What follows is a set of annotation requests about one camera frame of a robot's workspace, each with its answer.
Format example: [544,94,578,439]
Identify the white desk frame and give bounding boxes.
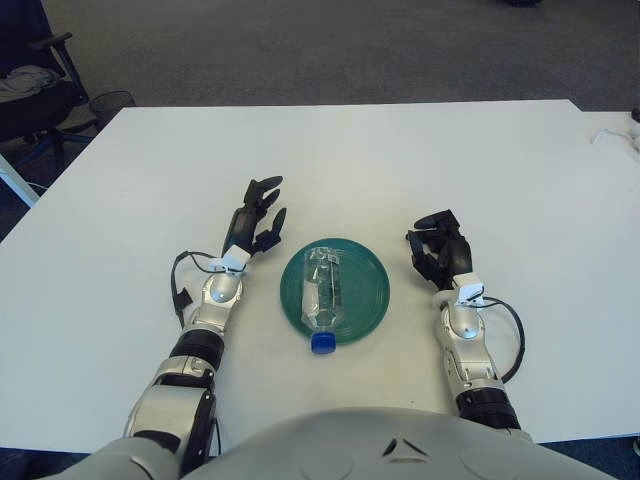
[0,152,41,207]

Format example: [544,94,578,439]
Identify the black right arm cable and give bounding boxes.
[479,295,526,384]

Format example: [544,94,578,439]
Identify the black office chair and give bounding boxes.
[0,0,96,161]

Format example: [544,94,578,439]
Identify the grey robot torso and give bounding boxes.
[197,405,609,480]

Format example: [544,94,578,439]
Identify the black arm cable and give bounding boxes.
[479,295,526,384]
[169,250,226,329]

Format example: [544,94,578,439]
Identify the grey cloth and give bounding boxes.
[0,64,59,99]

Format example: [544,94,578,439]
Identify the clear plastic bottle blue cap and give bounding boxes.
[299,246,346,355]

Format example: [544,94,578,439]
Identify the thin white cable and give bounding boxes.
[589,127,634,145]

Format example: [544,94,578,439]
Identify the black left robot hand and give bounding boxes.
[222,175,289,261]

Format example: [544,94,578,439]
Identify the green round plate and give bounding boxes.
[279,237,392,347]

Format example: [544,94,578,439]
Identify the black wire mesh wastebasket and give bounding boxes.
[88,90,136,129]

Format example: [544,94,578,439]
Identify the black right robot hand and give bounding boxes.
[404,208,474,291]

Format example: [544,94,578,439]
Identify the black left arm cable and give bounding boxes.
[169,250,226,329]

